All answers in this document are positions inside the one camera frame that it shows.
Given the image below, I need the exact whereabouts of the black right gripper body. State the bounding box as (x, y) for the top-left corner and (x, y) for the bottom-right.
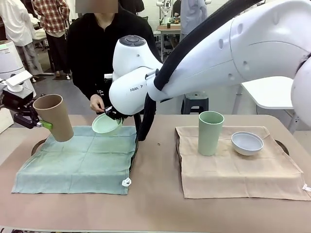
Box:
(104, 104), (122, 120)

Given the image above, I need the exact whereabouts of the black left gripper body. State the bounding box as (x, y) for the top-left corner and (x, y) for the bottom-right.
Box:
(0, 88), (35, 114)

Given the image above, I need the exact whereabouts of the mint green bowl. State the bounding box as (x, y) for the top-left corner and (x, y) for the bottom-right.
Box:
(91, 113), (123, 137)

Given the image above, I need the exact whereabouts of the tall brown cup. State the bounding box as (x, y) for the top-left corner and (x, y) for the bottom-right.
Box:
(33, 94), (74, 143)

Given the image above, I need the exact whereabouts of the person's right forearm black sleeve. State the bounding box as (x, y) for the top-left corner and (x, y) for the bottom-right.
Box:
(71, 70), (103, 100)

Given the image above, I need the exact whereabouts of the teal cloth mat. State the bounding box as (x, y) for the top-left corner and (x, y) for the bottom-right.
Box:
(11, 125), (138, 195)

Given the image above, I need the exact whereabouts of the beige cloth mat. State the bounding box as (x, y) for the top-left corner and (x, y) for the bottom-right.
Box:
(175, 125), (311, 201)

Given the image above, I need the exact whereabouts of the person's right hand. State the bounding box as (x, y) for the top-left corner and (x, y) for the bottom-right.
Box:
(89, 94), (107, 114)

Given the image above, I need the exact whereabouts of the white round appliance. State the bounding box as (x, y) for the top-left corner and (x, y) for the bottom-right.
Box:
(0, 41), (37, 98)

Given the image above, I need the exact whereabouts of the person in black sweater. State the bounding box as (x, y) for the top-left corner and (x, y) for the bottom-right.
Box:
(66, 0), (162, 116)

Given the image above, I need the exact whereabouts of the person in white shirt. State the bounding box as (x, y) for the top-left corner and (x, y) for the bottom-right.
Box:
(0, 0), (43, 78)

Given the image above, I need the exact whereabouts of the grey plastic stool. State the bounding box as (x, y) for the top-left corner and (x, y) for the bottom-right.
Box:
(181, 91), (209, 115)

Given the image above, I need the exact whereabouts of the person in plaid shirt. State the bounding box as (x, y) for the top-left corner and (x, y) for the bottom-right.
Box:
(33, 0), (71, 79)

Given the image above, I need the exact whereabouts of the tall light green cup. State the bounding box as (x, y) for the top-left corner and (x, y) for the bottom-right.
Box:
(198, 111), (225, 156)

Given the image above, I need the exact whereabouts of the wooden background desk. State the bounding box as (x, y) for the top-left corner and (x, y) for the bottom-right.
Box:
(156, 23), (182, 33)

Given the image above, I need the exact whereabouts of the person in grey-blue shirt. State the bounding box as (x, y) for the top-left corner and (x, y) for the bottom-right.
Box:
(179, 0), (208, 42)

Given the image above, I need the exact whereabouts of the pale blue bowl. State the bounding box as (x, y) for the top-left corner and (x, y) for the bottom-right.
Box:
(231, 132), (264, 156)

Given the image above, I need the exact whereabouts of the white table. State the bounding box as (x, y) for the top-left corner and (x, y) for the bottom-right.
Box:
(237, 77), (299, 134)

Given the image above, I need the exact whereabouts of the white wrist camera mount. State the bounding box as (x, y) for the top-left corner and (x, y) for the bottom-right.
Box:
(4, 71), (34, 92)

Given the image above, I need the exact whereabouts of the black cable sleeve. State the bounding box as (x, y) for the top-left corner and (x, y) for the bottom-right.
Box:
(135, 0), (262, 142)

